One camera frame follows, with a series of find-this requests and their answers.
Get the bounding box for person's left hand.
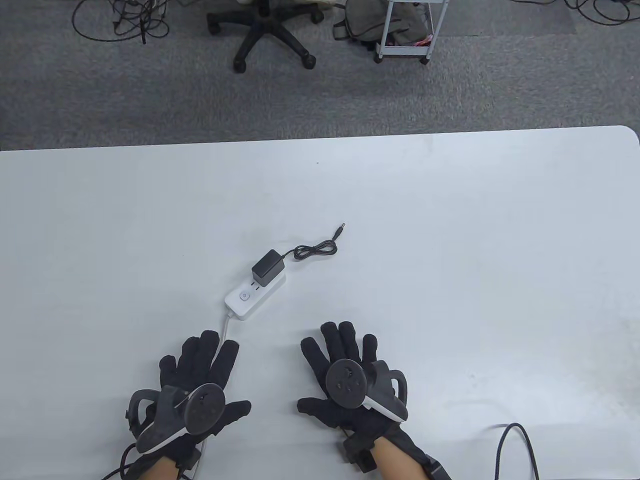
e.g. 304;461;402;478
136;330;252;472

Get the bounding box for person's right hand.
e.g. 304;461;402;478
297;321;432;463

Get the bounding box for white power strip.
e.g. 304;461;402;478
197;272;287;480

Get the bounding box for black power adapter with cable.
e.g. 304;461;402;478
251;223;346;288

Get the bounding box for person's left forearm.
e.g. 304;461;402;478
144;457;182;480

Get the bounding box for person's right forearm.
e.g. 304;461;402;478
374;440;426;480

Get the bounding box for black right hand controller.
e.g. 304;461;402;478
325;358;409;422

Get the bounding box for black hand controller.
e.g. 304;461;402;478
126;382;227;455
325;358;409;422

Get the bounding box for black left hand controller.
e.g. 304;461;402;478
126;382;227;455

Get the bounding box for white rolling cart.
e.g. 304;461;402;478
374;0;449;65

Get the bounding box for black office chair base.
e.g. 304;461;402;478
207;0;325;74

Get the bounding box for grey backpack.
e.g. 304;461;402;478
333;0;432;52

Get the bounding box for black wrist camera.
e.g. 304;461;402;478
342;434;379;472
175;446;202;471

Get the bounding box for thin black glove cable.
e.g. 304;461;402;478
101;440;151;480

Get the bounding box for thick black cable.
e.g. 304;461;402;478
494;422;541;480

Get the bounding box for tangled black floor cables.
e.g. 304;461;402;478
72;0;171;45

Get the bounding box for black looped floor cables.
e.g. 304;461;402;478
509;0;640;26

